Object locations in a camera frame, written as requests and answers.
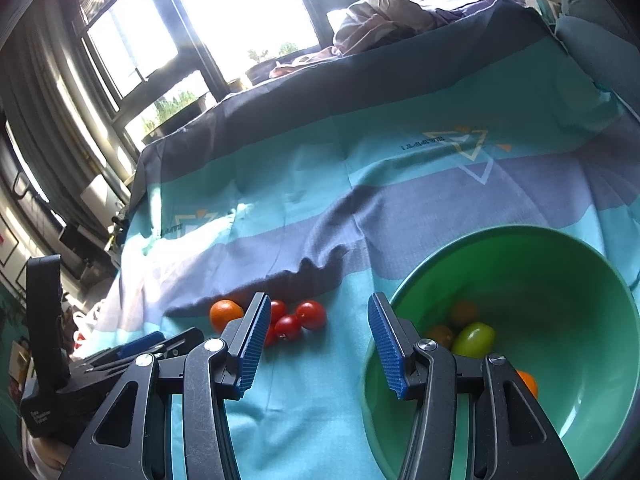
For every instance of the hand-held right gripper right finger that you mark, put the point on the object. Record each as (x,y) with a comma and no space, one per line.
(387,350)

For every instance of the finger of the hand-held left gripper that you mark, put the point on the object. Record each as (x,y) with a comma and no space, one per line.
(145,342)
(187,341)

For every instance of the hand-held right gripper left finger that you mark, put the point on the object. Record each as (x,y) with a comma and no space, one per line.
(250,350)

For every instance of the red cherry tomato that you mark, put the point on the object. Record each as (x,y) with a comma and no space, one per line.
(270,336)
(287,327)
(278,310)
(310,314)

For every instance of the orange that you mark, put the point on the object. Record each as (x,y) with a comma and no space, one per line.
(226,315)
(529,385)

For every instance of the small brown round fruit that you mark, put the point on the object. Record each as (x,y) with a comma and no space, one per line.
(440,335)
(462,312)

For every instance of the green tomato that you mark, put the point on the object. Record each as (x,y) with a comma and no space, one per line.
(475,340)

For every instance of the green plastic bowl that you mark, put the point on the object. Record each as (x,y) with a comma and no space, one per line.
(550,285)

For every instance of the white plastic bag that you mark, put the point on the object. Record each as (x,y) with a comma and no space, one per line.
(87,332)

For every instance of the black furniture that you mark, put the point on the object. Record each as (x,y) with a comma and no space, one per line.
(85,255)

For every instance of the white box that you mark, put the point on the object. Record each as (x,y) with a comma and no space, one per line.
(102,191)

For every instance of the teal and grey striped blanket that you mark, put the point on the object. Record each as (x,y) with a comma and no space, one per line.
(300,185)

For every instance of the long green planter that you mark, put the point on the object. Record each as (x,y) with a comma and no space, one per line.
(172,112)

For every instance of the potted plant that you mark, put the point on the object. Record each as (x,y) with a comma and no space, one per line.
(265,65)

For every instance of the window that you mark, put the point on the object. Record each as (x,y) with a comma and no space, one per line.
(225,10)

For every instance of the crumpled beige cloth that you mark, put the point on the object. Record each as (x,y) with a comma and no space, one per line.
(385,15)

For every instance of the grey pillow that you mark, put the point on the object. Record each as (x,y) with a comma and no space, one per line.
(590,50)

